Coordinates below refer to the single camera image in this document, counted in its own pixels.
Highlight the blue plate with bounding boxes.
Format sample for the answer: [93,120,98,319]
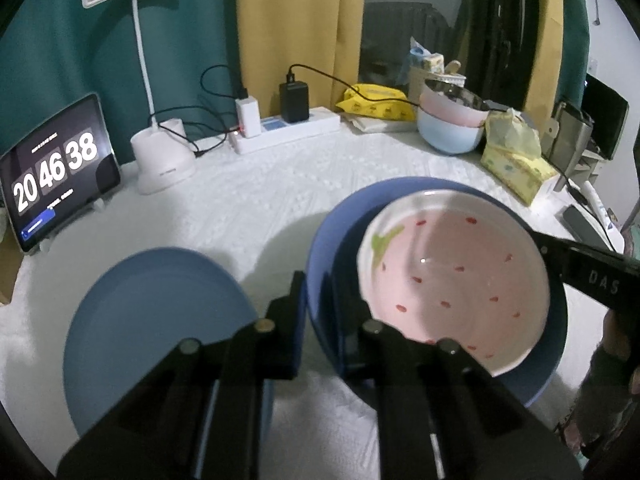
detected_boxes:
[62,246,275,438]

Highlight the person's right hand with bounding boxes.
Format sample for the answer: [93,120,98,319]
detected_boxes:
[601,310,640,361]

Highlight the yellow wipes pack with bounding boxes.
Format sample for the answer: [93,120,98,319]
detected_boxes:
[335,83,418,122]

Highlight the black lamp cable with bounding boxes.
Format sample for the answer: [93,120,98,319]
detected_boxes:
[147,105,238,158]

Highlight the black phone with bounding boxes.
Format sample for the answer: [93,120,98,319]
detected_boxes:
[562,204,608,250]

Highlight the teal curtain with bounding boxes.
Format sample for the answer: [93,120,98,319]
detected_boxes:
[10,0,246,171]
[557,0,591,116]

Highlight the plain pink bowl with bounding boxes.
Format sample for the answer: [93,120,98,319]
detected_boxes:
[419,91,490,128]

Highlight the yellow curtain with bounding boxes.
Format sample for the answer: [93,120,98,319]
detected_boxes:
[520,0,566,126]
[235,0,368,116]

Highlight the white charger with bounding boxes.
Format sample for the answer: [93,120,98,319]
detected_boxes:
[235,97,261,138]

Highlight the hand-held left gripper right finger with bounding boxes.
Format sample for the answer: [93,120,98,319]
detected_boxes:
[330,272,583,480]

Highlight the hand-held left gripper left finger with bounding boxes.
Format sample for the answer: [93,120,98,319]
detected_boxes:
[56,270,307,480]

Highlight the black cable of white charger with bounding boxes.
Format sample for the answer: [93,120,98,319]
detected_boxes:
[201,64,248,101]

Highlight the blue plastic packet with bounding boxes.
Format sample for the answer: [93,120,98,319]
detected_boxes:
[410,36,432,68]

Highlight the white tablecloth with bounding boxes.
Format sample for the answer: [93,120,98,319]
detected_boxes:
[2,120,626,480]

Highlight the yellow tissue pack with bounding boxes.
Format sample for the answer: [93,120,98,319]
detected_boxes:
[480,108,560,206]

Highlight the white napkin pack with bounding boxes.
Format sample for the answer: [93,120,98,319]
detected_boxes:
[342,112,418,134]

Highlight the light blue bowl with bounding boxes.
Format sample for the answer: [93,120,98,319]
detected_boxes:
[416,108,486,155]

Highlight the black charger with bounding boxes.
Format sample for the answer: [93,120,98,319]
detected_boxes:
[278,80,311,123]

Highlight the white tube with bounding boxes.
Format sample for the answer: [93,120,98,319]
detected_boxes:
[579,180,620,233]

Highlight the cardboard box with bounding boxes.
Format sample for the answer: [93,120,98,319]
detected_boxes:
[0,232,23,306]

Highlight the white utensil holder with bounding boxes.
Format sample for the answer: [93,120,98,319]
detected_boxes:
[407,65,467,103]

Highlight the white desk lamp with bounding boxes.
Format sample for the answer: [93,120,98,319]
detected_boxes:
[81,0,197,196]

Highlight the pink strawberry print bowl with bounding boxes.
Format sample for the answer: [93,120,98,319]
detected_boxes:
[356,190,552,378]

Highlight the metal bowl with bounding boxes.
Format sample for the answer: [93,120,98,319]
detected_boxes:
[424,77,493,113]

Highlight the black tablet with clock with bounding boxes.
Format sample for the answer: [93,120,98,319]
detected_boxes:
[0,92,122,253]

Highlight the white power strip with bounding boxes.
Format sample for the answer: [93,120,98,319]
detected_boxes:
[231,106,342,156]

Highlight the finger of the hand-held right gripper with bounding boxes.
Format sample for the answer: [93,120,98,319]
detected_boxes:
[530,230,576,286]

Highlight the steel thermos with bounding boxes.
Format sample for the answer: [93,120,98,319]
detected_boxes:
[542,100,596,178]

